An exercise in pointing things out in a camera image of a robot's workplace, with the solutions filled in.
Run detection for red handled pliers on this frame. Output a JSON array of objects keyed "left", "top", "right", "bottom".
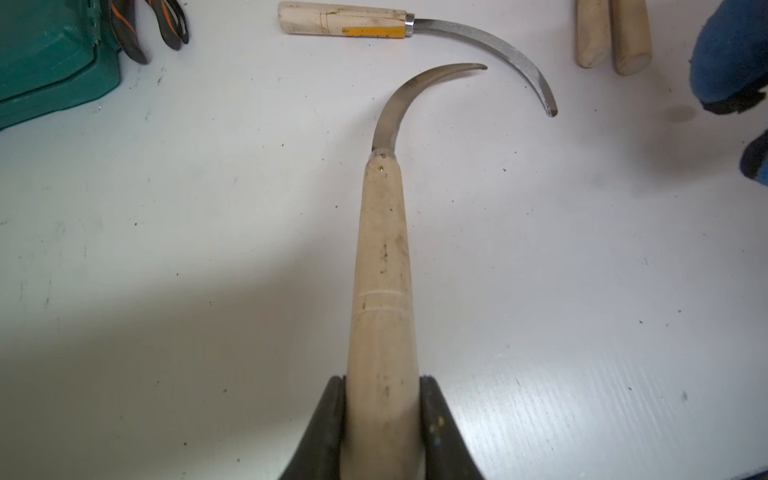
[{"left": 107, "top": 0, "right": 191, "bottom": 66}]

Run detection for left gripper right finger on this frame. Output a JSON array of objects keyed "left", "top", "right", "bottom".
[{"left": 420, "top": 376, "right": 484, "bottom": 480}]

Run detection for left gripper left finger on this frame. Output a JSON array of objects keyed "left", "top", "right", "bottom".
[{"left": 279, "top": 376, "right": 346, "bottom": 480}]

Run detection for blue grey microfiber rag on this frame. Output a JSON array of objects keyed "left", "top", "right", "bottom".
[{"left": 688, "top": 0, "right": 768, "bottom": 187}]

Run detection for green plastic tool case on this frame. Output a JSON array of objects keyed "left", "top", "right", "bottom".
[{"left": 1, "top": 0, "right": 121, "bottom": 129}]

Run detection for sickle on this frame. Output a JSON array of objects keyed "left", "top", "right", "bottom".
[
  {"left": 277, "top": 1, "right": 559, "bottom": 118},
  {"left": 576, "top": 0, "right": 611, "bottom": 69},
  {"left": 611, "top": 0, "right": 653, "bottom": 76},
  {"left": 340, "top": 63, "right": 482, "bottom": 479}
]

